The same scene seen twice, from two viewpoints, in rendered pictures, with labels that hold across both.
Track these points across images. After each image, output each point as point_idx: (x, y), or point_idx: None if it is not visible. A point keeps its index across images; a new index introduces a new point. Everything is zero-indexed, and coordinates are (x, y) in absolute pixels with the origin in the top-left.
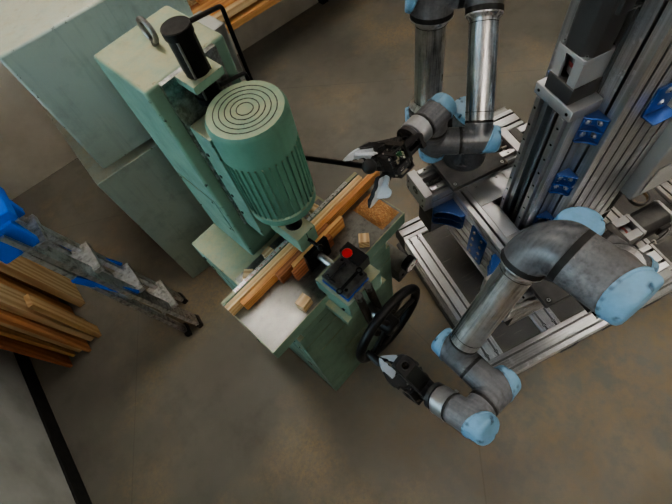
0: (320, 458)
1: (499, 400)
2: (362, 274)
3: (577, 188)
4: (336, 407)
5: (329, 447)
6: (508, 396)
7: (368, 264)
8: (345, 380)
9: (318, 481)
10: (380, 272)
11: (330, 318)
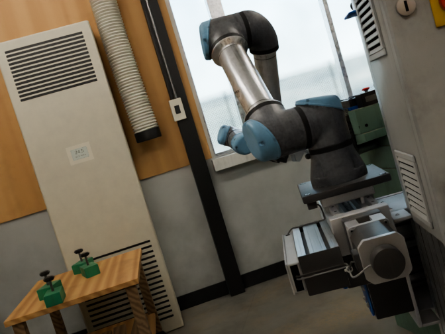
0: (340, 320)
1: (232, 133)
2: (348, 99)
3: (383, 118)
4: (380, 326)
5: (346, 324)
6: (232, 136)
7: (361, 105)
8: (406, 328)
9: (322, 321)
10: (354, 111)
11: (367, 160)
